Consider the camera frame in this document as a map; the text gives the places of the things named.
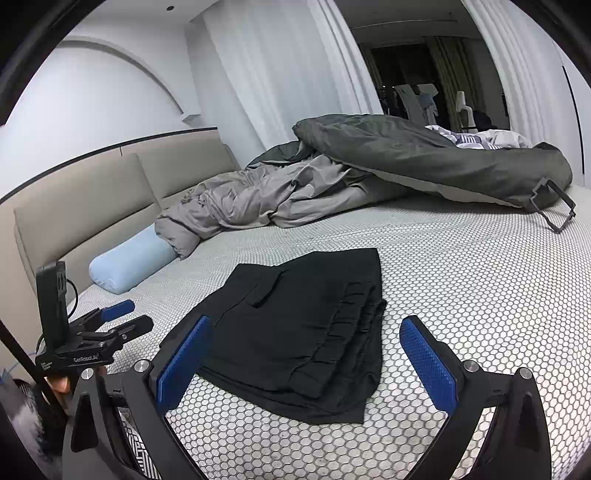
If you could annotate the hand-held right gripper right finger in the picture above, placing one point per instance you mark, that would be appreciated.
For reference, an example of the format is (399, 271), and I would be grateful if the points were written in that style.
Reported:
(429, 364)

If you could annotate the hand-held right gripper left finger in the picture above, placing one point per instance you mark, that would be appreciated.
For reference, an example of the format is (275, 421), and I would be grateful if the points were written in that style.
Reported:
(184, 360)

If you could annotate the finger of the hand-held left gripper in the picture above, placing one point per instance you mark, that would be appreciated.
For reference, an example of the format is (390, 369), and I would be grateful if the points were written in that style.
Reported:
(136, 326)
(117, 309)

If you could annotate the black pants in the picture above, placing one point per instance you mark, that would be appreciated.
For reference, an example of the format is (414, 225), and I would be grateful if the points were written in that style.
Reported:
(286, 323)

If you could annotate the person's left hand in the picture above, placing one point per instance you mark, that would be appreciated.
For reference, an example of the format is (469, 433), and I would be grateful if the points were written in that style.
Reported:
(59, 384)

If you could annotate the light blue pillow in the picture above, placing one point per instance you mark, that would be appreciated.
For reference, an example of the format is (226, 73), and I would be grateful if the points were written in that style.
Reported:
(129, 265)

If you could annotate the white honeycomb patterned mattress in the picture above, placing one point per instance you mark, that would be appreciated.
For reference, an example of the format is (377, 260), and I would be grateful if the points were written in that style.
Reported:
(461, 277)

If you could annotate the black white patterned cloth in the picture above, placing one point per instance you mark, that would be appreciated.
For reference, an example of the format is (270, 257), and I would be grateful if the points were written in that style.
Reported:
(138, 447)

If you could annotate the beige upholstered headboard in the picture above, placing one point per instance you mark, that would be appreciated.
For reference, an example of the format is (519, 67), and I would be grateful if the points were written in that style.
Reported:
(92, 207)

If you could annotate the light grey duvet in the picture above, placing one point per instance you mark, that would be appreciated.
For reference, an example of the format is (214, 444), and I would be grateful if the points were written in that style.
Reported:
(258, 198)

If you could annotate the dark grey blanket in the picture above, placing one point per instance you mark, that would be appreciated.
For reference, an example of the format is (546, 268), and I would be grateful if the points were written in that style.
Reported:
(438, 152)

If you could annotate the grey white patterned bedding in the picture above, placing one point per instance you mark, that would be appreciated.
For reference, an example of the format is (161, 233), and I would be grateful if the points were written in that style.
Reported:
(485, 138)

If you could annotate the white stand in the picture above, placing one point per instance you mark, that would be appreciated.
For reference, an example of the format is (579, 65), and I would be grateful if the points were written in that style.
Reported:
(461, 108)

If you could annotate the clothes drying rack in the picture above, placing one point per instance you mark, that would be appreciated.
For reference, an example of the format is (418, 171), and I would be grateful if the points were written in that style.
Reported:
(415, 99)

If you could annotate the white curtain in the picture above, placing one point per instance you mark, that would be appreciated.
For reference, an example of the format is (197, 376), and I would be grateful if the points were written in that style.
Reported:
(277, 69)
(517, 69)

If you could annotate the olive curtain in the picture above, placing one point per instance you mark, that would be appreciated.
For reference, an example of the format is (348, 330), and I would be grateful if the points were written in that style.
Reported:
(445, 64)

